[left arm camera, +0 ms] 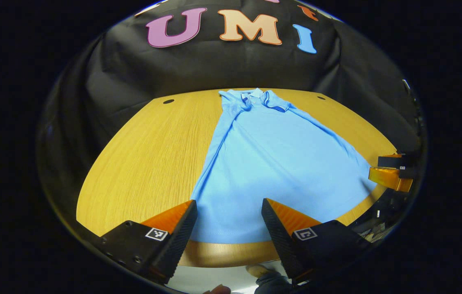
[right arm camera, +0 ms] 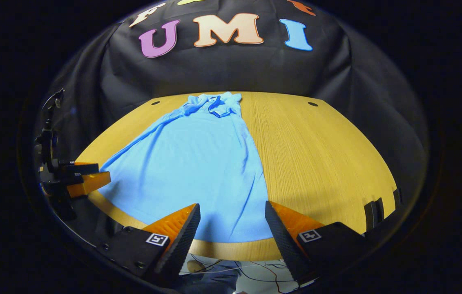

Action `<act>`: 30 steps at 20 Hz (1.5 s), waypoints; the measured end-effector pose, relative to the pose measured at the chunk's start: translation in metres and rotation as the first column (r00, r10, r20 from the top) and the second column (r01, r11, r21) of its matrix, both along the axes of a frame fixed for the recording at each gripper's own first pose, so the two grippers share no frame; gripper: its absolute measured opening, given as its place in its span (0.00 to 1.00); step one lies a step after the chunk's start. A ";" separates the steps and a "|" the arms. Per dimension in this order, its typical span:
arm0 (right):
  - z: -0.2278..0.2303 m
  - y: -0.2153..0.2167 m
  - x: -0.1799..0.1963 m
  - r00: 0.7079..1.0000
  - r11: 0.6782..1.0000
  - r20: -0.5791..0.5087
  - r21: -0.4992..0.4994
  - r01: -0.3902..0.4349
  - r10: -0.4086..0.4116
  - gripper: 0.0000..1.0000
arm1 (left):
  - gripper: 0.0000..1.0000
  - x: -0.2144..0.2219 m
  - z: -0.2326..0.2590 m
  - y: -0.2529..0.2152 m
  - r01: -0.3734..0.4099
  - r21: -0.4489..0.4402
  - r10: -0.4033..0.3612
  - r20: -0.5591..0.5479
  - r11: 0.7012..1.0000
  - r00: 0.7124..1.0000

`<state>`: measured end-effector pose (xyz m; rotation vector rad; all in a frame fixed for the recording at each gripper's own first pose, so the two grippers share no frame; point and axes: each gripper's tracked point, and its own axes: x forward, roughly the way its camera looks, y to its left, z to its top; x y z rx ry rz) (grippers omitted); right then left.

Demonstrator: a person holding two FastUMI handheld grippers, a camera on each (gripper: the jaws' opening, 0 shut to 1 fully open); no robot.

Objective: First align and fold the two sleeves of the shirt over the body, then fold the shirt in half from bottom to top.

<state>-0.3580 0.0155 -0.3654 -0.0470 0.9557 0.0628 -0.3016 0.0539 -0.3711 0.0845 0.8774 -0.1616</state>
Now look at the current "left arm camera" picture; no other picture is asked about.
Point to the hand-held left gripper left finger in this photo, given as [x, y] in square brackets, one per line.
[179, 245]

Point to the person's dark trouser leg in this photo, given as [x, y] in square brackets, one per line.
[273, 285]

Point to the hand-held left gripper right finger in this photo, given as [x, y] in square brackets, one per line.
[280, 245]

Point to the black backdrop cloth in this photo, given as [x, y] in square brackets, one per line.
[214, 65]

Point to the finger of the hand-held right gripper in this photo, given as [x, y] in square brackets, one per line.
[392, 162]
[390, 179]

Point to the person's tan shoe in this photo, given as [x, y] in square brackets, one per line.
[259, 270]

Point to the light blue T-shirt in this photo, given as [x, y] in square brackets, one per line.
[280, 163]

